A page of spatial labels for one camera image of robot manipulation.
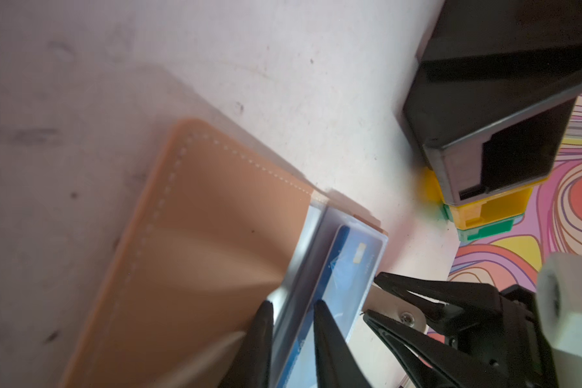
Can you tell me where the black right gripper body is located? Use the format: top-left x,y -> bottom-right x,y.
446,285 -> 558,387

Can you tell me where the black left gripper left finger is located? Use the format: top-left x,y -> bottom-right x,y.
218,301 -> 274,388

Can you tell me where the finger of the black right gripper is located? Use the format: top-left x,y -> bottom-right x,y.
363,310 -> 509,388
374,272 -> 501,335

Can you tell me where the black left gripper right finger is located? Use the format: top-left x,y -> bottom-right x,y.
314,300 -> 370,387

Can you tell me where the blue VIP credit card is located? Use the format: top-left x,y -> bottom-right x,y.
276,225 -> 387,387

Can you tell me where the tan leather card holder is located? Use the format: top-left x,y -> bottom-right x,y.
57,117 -> 388,388

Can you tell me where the green plastic bin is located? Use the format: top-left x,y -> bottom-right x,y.
442,204 -> 525,243

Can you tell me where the yellow plastic bin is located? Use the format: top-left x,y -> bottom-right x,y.
420,167 -> 547,231

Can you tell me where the black plastic bin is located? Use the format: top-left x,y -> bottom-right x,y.
403,1 -> 582,206

